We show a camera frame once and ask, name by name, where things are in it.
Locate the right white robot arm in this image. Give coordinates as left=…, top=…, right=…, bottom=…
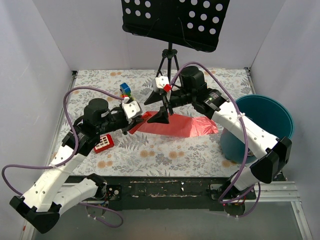
left=145, top=66, right=292, bottom=203

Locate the floral patterned table mat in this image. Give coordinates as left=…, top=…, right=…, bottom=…
left=68, top=69, right=240, bottom=177

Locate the red plastic trash bag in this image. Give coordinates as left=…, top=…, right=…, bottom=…
left=136, top=111, right=219, bottom=138

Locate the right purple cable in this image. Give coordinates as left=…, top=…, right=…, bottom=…
left=169, top=61, right=262, bottom=219

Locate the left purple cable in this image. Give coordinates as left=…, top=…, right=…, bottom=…
left=1, top=86, right=127, bottom=228

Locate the purple cable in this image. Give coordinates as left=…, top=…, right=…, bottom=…
left=1, top=86, right=127, bottom=228
left=169, top=61, right=262, bottom=219

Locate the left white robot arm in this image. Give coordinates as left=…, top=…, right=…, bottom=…
left=9, top=98, right=143, bottom=234

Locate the red white grid box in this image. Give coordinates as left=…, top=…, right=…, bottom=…
left=93, top=134, right=115, bottom=154

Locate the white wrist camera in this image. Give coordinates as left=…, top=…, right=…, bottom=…
left=121, top=96, right=143, bottom=121
left=152, top=76, right=172, bottom=94

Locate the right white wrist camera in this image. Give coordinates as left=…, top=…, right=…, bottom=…
left=152, top=76, right=172, bottom=94

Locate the colourful toy brick car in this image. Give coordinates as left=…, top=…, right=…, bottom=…
left=119, top=82, right=135, bottom=100

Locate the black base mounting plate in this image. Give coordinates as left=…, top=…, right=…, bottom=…
left=82, top=176, right=257, bottom=212

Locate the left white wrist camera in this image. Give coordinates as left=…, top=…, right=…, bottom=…
left=121, top=96, right=143, bottom=121

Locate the aluminium frame rail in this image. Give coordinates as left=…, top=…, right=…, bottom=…
left=29, top=181, right=302, bottom=205

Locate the black perforated music stand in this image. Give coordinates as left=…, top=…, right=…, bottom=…
left=121, top=0, right=230, bottom=74

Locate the teal plastic trash bin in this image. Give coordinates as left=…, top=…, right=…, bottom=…
left=219, top=94, right=295, bottom=164

